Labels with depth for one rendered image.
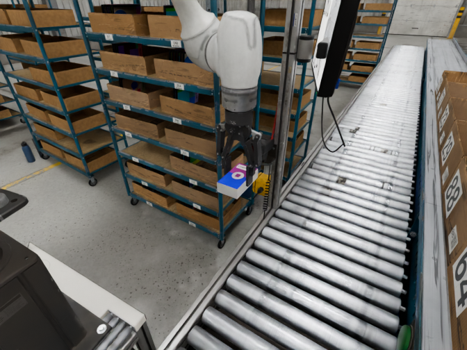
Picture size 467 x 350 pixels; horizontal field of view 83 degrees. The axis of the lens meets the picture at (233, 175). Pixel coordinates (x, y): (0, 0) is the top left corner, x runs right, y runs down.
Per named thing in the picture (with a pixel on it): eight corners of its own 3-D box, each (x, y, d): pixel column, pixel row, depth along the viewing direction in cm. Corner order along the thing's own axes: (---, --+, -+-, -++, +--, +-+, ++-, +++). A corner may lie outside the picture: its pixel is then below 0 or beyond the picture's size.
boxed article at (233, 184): (217, 192, 79) (216, 182, 77) (239, 171, 88) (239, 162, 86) (237, 199, 76) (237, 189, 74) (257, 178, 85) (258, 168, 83)
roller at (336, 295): (247, 251, 101) (247, 243, 98) (400, 326, 78) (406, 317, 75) (240, 261, 97) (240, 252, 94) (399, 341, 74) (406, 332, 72)
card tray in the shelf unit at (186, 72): (155, 77, 147) (152, 57, 142) (190, 67, 169) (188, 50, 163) (215, 87, 130) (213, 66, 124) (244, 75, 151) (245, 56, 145)
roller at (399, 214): (292, 189, 133) (295, 185, 137) (409, 228, 111) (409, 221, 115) (294, 180, 131) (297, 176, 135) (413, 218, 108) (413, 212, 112)
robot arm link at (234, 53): (269, 86, 64) (240, 75, 73) (275, 10, 55) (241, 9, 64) (231, 93, 59) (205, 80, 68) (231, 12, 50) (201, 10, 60)
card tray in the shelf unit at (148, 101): (109, 98, 179) (105, 83, 174) (144, 87, 200) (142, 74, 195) (150, 110, 160) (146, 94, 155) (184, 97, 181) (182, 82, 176)
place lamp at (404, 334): (395, 332, 69) (405, 317, 65) (401, 334, 69) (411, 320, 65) (393, 357, 64) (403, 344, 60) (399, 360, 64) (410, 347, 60)
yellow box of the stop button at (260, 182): (256, 182, 120) (257, 169, 116) (274, 189, 116) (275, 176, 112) (240, 200, 110) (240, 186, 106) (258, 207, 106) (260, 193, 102)
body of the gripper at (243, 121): (217, 108, 67) (218, 141, 73) (246, 114, 64) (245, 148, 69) (232, 100, 73) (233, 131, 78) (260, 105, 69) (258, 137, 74)
